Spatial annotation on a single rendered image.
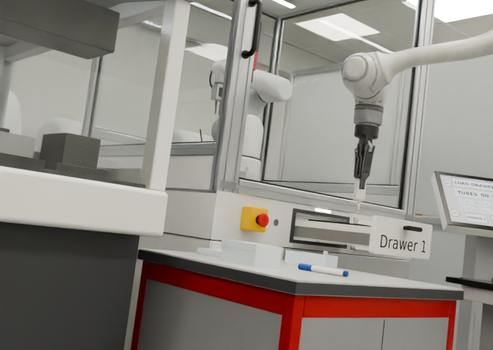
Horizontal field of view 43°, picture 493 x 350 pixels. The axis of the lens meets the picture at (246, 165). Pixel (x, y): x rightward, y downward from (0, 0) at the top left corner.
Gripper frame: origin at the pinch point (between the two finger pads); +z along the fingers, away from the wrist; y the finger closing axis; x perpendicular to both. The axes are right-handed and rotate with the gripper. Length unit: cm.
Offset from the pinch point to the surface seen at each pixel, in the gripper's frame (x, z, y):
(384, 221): -4.6, 9.3, -12.2
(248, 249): 38, 21, -42
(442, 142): -94, -47, 154
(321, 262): 14.8, 22.8, -20.4
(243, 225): 34.6, 15.7, -0.2
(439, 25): -155, -180, 320
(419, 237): -19.8, 12.2, -2.2
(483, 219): -72, 0, 57
